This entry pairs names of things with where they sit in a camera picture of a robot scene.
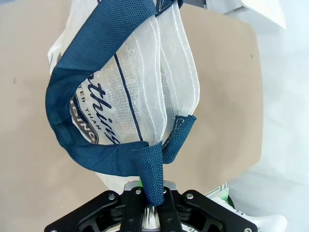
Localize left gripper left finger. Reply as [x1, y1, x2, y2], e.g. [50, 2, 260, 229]
[44, 181, 148, 232]

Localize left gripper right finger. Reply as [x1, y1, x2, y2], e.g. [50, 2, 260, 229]
[158, 181, 258, 232]

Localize clear shopping bag navy handles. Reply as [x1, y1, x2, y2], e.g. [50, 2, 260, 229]
[45, 0, 201, 214]

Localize green white carton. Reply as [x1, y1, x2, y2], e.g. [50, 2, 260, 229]
[214, 190, 236, 214]

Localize aluminium frame profile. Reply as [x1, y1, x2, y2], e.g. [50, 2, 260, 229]
[209, 182, 229, 198]

